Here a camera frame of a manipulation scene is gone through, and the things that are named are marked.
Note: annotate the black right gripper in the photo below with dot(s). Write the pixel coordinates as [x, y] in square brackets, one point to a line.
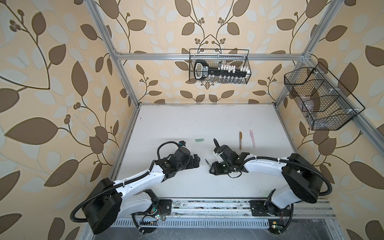
[215, 169]

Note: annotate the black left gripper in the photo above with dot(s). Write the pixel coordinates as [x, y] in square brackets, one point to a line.
[192, 164]

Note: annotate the green pen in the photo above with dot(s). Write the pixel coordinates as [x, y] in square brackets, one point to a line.
[207, 162]

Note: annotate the orange pen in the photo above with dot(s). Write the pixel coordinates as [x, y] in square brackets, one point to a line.
[240, 140]

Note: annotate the pink pen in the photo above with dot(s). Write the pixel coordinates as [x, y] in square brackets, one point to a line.
[253, 138]

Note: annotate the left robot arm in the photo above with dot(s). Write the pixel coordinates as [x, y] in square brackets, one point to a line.
[110, 200]

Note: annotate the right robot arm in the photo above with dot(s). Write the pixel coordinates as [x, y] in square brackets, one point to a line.
[304, 183]

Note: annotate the black tool with sockets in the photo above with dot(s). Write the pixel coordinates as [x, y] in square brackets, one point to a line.
[203, 70]

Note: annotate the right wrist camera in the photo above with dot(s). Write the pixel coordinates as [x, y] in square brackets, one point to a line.
[218, 155]

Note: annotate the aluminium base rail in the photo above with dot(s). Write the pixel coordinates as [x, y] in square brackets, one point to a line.
[238, 208]

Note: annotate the black wire basket back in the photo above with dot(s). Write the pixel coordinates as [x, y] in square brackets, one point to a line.
[214, 57]

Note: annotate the black wire basket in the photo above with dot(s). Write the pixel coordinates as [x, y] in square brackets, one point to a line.
[214, 57]
[325, 102]

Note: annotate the black wire basket right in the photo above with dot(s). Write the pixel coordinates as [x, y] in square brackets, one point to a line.
[325, 102]

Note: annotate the aluminium frame post left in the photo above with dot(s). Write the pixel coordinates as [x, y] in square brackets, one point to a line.
[92, 8]

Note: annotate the aluminium frame post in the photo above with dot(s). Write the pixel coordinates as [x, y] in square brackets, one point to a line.
[92, 8]
[313, 9]

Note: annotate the aluminium frame post right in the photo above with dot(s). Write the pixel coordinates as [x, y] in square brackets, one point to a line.
[313, 9]

